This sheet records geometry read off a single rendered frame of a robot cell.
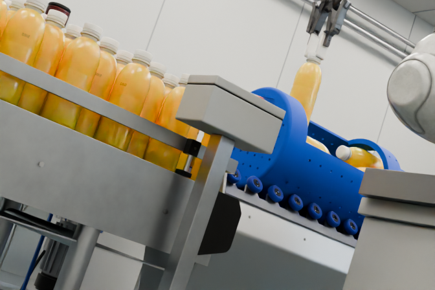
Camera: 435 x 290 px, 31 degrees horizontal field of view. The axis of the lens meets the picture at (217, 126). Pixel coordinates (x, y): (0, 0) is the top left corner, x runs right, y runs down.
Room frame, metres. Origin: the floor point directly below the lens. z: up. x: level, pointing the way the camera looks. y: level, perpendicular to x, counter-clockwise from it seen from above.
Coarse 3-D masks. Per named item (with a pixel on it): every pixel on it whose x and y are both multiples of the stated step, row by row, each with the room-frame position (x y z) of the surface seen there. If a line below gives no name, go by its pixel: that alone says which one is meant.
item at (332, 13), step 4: (332, 0) 2.06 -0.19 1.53; (332, 4) 2.06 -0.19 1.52; (328, 8) 2.06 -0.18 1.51; (332, 8) 2.06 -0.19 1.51; (332, 12) 2.06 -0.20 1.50; (336, 12) 2.07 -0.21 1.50; (328, 16) 2.06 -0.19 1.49; (332, 16) 2.06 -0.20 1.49; (328, 20) 2.06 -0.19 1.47; (332, 20) 2.06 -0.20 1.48; (328, 24) 2.06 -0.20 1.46; (332, 24) 2.06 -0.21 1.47; (328, 28) 2.05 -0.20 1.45; (324, 32) 2.05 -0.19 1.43; (328, 32) 2.05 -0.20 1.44
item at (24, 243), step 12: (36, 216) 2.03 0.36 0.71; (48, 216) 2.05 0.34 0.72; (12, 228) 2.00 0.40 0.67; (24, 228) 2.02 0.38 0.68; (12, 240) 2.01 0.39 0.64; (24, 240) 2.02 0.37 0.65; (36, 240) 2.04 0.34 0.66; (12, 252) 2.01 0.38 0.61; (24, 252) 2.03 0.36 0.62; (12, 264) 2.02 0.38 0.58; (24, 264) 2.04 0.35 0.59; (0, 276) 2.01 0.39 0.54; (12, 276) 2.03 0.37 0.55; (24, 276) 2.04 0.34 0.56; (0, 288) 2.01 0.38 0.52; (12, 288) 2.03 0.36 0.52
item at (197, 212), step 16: (208, 144) 1.62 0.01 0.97; (224, 144) 1.60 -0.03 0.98; (208, 160) 1.60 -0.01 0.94; (224, 160) 1.60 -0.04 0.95; (208, 176) 1.59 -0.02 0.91; (192, 192) 1.62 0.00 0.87; (208, 192) 1.60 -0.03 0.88; (192, 208) 1.60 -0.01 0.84; (208, 208) 1.61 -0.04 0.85; (192, 224) 1.59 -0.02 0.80; (176, 240) 1.61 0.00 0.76; (192, 240) 1.60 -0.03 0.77; (176, 256) 1.60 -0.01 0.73; (192, 256) 1.61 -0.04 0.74; (176, 272) 1.59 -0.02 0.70; (160, 288) 1.61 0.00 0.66; (176, 288) 1.60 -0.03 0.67
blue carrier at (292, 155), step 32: (288, 96) 1.97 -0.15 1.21; (288, 128) 1.92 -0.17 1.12; (320, 128) 2.23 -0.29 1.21; (256, 160) 1.98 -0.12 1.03; (288, 160) 1.93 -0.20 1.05; (320, 160) 1.99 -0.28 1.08; (384, 160) 2.18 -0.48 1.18; (288, 192) 2.02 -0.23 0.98; (320, 192) 2.04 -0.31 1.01; (352, 192) 2.08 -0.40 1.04; (320, 224) 2.22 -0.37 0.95
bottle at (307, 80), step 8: (304, 64) 2.07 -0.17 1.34; (312, 64) 2.06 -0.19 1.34; (296, 72) 2.08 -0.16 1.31; (304, 72) 2.06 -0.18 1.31; (312, 72) 2.05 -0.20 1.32; (320, 72) 2.07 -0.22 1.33; (296, 80) 2.07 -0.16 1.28; (304, 80) 2.05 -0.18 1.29; (312, 80) 2.05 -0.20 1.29; (320, 80) 2.07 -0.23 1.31; (296, 88) 2.06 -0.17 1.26; (304, 88) 2.05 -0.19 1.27; (312, 88) 2.06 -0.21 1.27; (296, 96) 2.06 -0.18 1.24; (304, 96) 2.05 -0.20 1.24; (312, 96) 2.06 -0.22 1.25; (304, 104) 2.05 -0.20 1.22; (312, 104) 2.07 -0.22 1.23
